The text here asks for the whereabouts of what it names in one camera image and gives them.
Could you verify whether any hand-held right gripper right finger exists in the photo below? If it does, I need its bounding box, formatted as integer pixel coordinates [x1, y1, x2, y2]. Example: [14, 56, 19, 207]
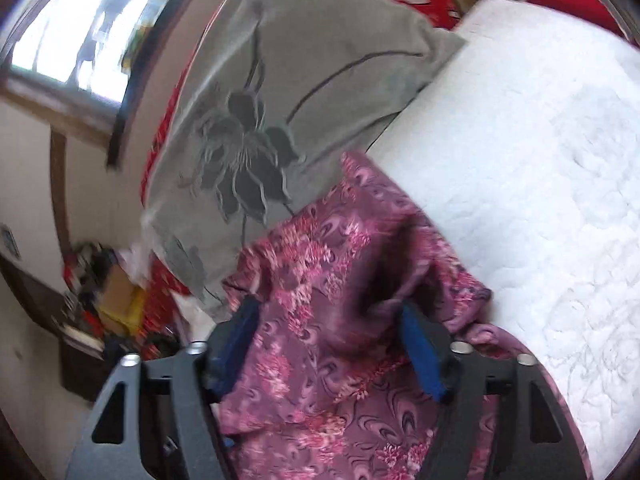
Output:
[399, 301, 582, 480]

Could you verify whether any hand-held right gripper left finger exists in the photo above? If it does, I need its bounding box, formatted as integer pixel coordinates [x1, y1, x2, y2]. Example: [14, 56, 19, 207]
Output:
[66, 295, 262, 480]

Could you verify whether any purple floral garment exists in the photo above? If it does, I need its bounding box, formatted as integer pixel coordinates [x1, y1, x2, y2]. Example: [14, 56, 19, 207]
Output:
[216, 150, 593, 480]

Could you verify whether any pile of mixed clothes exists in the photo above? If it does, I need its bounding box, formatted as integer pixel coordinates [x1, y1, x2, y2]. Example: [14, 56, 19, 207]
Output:
[64, 241, 121, 311]

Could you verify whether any yellow box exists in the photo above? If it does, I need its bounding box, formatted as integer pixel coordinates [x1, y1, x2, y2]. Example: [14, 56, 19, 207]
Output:
[100, 290, 149, 337]

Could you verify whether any white plastic bag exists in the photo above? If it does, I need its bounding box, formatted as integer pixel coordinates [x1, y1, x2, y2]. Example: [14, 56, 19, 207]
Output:
[120, 242, 153, 288]

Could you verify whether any cardboard box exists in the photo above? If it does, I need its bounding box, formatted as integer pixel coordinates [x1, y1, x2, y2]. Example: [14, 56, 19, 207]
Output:
[100, 265, 137, 331]

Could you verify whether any dark wooden cabinet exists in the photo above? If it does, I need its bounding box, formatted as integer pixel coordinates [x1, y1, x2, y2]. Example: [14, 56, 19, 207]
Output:
[0, 252, 108, 403]

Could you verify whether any white quilted bedspread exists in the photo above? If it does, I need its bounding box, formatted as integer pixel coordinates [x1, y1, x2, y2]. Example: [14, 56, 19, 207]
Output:
[367, 0, 640, 480]

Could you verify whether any grey flower-print pillow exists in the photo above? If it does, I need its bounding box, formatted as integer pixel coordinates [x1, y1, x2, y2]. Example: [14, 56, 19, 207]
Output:
[140, 0, 471, 321]

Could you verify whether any window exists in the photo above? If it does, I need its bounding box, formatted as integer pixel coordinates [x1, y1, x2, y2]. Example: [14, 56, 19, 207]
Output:
[10, 0, 166, 106]

